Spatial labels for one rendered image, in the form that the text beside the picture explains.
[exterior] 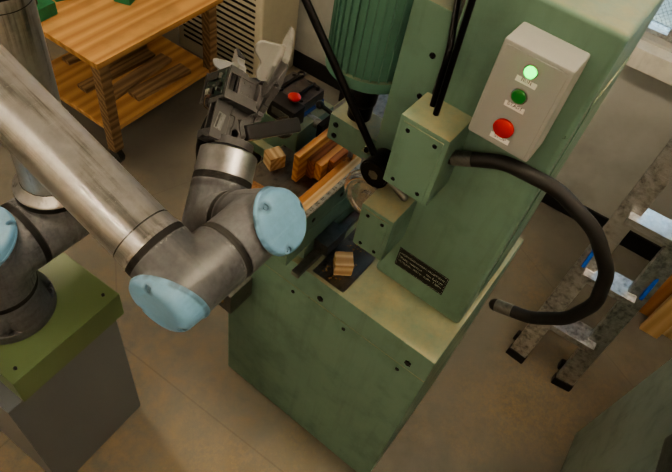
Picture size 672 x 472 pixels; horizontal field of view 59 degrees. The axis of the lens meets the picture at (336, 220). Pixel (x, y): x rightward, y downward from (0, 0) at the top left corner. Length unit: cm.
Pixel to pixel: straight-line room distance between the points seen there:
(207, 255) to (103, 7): 193
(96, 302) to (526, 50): 108
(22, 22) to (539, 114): 78
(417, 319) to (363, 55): 57
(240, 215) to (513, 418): 161
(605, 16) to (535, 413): 162
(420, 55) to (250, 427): 135
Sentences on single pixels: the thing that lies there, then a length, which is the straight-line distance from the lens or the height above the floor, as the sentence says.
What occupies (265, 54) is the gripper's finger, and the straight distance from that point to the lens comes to 94.
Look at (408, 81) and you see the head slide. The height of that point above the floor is 127.
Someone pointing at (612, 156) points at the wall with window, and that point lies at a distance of 264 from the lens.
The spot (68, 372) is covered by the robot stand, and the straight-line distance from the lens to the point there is 158.
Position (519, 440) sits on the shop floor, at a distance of 219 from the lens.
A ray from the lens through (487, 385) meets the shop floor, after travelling 223.
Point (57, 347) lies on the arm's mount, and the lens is 146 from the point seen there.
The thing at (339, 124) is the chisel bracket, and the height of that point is 105.
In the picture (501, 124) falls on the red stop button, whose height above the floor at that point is 137.
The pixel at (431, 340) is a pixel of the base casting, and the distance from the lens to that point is 129.
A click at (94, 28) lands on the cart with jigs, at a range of 247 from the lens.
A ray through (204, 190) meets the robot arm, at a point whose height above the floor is 123.
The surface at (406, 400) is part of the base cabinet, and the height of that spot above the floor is 59.
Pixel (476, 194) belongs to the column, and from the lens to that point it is 106.
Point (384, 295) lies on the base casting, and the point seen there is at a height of 80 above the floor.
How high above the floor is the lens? 189
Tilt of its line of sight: 50 degrees down
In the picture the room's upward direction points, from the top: 13 degrees clockwise
